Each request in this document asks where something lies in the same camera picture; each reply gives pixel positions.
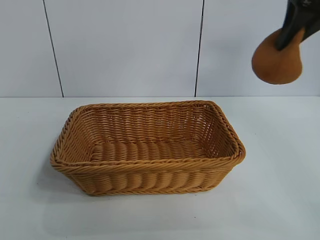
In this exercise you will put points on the woven tan wicker basket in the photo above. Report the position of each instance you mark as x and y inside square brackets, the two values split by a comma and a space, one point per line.
[150, 175]

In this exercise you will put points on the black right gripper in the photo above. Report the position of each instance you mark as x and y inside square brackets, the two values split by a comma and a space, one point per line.
[308, 3]

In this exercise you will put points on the brown pear-shaped toy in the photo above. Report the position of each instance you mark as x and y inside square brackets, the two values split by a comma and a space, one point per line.
[275, 67]

